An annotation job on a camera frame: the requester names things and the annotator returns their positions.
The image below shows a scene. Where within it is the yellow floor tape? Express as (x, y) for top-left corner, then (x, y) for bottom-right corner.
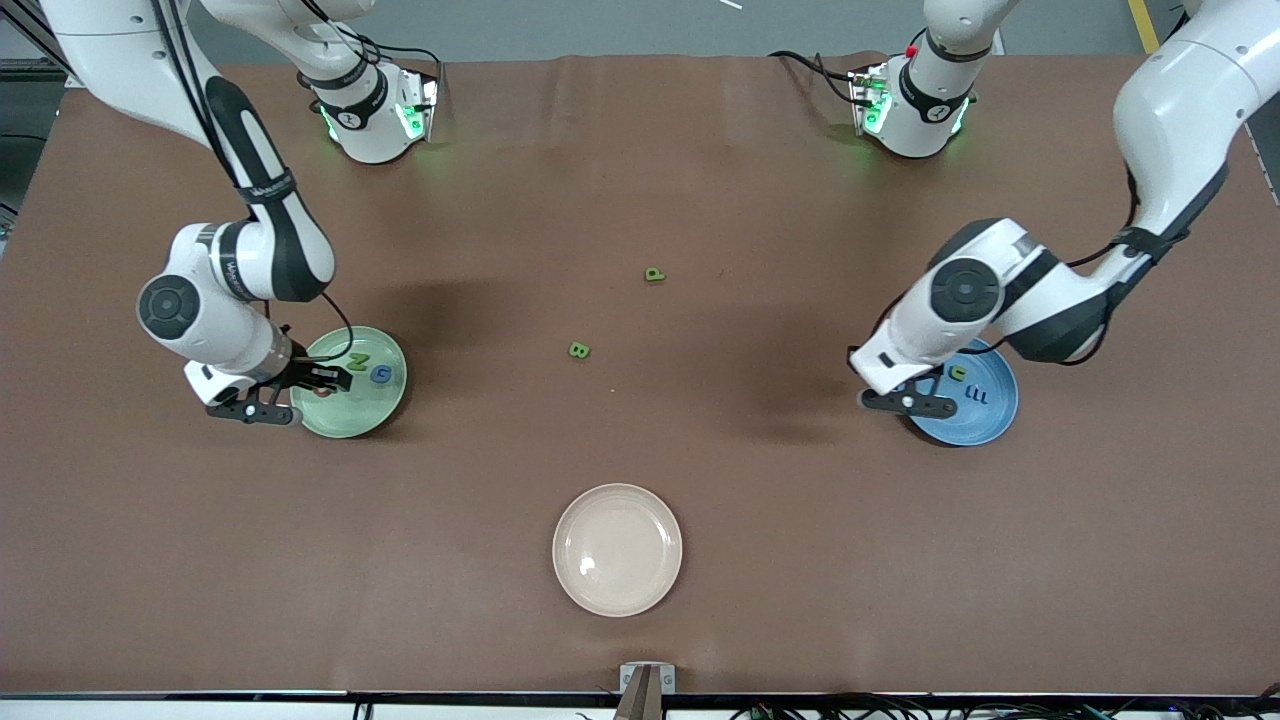
(1128, 0), (1163, 54)

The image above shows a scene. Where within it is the black left base cable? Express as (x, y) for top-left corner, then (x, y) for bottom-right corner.
(768, 50), (861, 106)

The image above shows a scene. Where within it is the black base cable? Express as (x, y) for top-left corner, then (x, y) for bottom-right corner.
(768, 50), (861, 106)
(345, 35), (448, 101)

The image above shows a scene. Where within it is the brown table cover mat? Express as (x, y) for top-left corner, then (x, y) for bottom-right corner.
(0, 52), (1280, 696)

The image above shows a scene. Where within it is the white left camera bracket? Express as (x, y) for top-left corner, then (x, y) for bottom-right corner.
(848, 335), (946, 397)

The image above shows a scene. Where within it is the black right base cable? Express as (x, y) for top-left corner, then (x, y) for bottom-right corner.
(345, 35), (448, 101)

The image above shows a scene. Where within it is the beige plate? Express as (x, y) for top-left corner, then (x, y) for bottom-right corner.
(552, 483), (684, 618)

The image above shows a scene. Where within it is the blue plate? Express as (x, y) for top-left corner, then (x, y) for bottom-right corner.
(905, 335), (1020, 447)

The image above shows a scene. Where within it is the white table edge rail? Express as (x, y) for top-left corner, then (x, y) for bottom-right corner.
(0, 690), (1280, 720)

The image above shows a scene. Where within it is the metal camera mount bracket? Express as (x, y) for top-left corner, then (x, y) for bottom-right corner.
(619, 663), (676, 720)

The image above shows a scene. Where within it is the aluminium frame profile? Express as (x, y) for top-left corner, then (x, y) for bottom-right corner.
(0, 0), (71, 91)

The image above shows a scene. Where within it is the white right camera bracket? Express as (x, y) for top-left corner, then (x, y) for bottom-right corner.
(183, 358), (263, 406)

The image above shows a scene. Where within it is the green plate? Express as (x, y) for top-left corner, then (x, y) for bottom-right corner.
(291, 325), (409, 440)

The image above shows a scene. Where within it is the white camera bracket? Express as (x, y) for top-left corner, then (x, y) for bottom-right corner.
(183, 358), (263, 406)
(848, 335), (946, 397)

